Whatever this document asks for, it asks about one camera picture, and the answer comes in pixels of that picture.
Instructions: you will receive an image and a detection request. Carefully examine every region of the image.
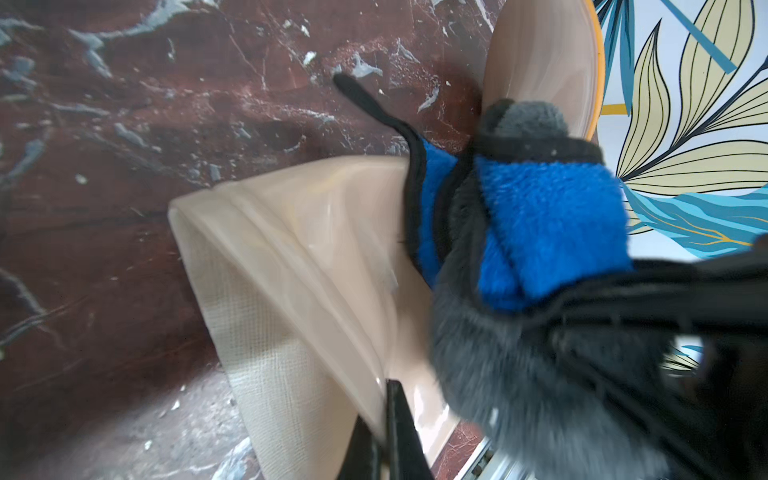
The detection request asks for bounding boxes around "beige rubber boot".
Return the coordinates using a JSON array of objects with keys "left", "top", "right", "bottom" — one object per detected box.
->
[{"left": 168, "top": 1, "right": 605, "bottom": 479}]

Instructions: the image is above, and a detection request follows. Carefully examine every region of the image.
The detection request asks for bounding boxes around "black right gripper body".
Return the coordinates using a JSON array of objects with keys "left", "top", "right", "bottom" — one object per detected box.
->
[{"left": 662, "top": 337, "right": 767, "bottom": 479}]

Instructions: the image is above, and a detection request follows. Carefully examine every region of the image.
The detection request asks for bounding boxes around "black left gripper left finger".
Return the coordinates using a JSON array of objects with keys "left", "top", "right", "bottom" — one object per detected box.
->
[{"left": 337, "top": 416, "right": 381, "bottom": 480}]

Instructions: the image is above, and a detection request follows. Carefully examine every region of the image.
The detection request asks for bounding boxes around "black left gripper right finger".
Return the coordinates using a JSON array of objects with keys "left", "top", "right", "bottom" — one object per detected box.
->
[{"left": 386, "top": 379, "right": 434, "bottom": 480}]

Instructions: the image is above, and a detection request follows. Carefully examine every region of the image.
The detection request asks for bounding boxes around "aluminium mounting rail frame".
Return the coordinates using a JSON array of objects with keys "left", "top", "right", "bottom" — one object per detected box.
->
[{"left": 454, "top": 438, "right": 531, "bottom": 480}]

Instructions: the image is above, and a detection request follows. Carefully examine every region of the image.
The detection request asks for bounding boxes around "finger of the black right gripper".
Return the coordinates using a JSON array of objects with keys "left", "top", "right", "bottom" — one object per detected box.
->
[{"left": 527, "top": 249, "right": 767, "bottom": 336}]

